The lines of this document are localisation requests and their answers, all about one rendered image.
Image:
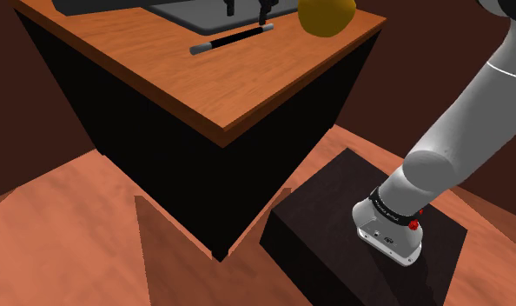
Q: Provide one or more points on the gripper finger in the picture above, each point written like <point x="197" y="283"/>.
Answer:
<point x="264" y="9"/>
<point x="229" y="7"/>

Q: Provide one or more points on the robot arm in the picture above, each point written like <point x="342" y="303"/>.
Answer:
<point x="465" y="127"/>

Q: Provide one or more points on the grey flat tray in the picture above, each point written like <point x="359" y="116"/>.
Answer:
<point x="207" y="17"/>

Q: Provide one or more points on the black pen with grey ends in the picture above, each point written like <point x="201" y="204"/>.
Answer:
<point x="232" y="39"/>

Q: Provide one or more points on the yellow round fruit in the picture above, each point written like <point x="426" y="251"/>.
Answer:
<point x="325" y="17"/>

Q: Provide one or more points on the black desk with wooden top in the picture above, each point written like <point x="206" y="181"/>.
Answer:
<point x="215" y="84"/>

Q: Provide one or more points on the dark grey flat slab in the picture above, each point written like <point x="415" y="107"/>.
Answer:
<point x="97" y="6"/>

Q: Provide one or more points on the dark robot stand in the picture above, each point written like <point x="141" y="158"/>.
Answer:
<point x="321" y="220"/>

